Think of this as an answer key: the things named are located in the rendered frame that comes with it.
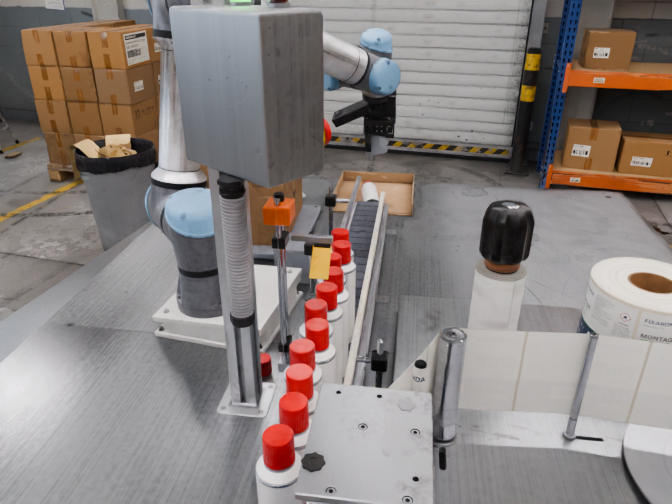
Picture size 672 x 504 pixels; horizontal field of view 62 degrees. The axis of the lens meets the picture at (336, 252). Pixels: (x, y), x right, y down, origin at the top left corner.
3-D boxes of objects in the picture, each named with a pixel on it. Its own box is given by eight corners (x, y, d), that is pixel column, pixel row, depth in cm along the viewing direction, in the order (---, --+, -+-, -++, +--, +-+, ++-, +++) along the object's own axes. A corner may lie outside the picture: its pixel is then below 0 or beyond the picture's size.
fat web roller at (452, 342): (457, 448, 83) (471, 344, 75) (426, 445, 83) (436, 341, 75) (456, 426, 87) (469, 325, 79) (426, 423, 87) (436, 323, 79)
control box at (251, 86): (268, 190, 65) (258, 12, 56) (185, 160, 75) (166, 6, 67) (329, 170, 71) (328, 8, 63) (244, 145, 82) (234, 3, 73)
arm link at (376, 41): (350, 33, 132) (379, 22, 135) (351, 75, 140) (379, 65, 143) (370, 45, 127) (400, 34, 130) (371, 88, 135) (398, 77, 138)
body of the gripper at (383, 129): (393, 141, 148) (395, 100, 139) (361, 139, 149) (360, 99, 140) (395, 124, 153) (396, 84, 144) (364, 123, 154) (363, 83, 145)
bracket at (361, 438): (433, 517, 43) (434, 508, 43) (292, 499, 44) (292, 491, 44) (431, 398, 55) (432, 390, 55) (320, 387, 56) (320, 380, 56)
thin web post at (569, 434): (577, 441, 84) (604, 338, 76) (563, 440, 84) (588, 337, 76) (574, 432, 86) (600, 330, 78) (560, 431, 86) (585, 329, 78)
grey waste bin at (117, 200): (142, 264, 324) (125, 161, 297) (79, 254, 335) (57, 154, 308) (180, 234, 361) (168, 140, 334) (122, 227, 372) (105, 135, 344)
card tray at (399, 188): (412, 216, 176) (413, 204, 174) (330, 211, 179) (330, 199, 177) (413, 184, 202) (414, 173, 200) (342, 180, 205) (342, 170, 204)
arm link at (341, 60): (198, -52, 89) (412, 57, 119) (176, -49, 97) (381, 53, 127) (178, 21, 91) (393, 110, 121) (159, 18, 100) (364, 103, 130)
